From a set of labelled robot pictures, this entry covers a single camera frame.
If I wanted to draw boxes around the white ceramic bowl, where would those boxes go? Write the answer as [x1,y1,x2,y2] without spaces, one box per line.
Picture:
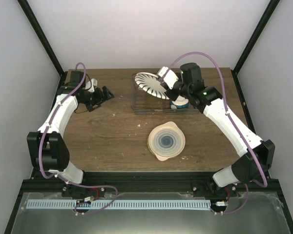
[170,96,189,110]

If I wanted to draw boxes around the white blue striped plate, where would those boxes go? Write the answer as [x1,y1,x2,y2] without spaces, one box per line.
[134,72,169,100]

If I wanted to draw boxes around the dark wire dish rack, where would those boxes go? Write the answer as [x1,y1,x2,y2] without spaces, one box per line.
[131,74,199,114]

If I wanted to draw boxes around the yellow patterned plate underneath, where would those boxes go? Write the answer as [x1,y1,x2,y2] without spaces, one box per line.
[146,138,153,154]

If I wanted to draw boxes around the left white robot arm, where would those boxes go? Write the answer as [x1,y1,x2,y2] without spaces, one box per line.
[27,71,114,197]

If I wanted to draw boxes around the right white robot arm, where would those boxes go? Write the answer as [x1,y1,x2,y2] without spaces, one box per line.
[157,63,275,196]

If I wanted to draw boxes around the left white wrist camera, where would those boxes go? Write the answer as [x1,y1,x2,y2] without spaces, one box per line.
[84,78,98,93]

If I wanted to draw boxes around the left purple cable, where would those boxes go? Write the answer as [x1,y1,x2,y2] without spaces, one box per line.
[38,62,119,216]

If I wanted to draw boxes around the purple cable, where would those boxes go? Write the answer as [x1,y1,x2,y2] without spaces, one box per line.
[168,51,268,216]
[38,62,119,216]

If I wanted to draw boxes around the black aluminium frame rail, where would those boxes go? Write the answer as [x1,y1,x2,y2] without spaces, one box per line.
[21,172,281,195]

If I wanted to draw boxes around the light blue slotted cable duct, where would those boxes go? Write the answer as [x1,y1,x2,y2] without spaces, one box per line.
[26,199,211,211]

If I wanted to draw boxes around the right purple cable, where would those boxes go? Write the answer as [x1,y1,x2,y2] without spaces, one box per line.
[168,51,268,216]

